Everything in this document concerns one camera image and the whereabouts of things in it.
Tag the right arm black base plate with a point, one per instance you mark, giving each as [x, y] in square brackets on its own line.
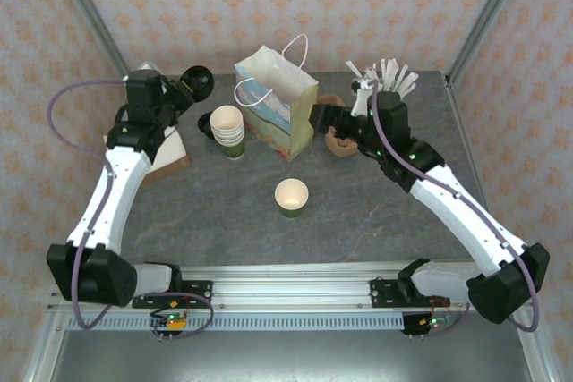
[385, 292]

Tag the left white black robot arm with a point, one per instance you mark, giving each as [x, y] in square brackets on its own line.
[112, 194]

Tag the grey metal shelf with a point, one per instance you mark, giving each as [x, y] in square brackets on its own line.
[286, 355]

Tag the white paper-wrapped stirrer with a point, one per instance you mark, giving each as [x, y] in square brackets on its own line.
[353, 70]
[394, 71]
[372, 72]
[411, 83]
[384, 70]
[404, 75]

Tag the printed paper gift bag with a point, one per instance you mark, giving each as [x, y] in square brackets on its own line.
[277, 109]

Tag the black plastic lid stack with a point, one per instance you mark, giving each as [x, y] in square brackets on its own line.
[206, 124]

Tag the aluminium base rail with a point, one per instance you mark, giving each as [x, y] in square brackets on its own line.
[286, 286]

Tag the aluminium frame post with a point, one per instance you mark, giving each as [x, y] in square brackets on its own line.
[490, 11]
[89, 11]

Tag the aluminium frame bar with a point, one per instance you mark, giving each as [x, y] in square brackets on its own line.
[535, 355]
[45, 350]

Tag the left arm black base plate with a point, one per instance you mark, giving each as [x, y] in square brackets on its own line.
[197, 290]

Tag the brown pulp cup carrier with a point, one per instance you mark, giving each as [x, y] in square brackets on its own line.
[340, 146]

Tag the black plastic cup lid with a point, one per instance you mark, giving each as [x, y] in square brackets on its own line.
[199, 82]

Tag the aluminium table edge rail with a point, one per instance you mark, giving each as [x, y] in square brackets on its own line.
[465, 131]

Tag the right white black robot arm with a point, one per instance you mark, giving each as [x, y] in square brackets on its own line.
[456, 212]

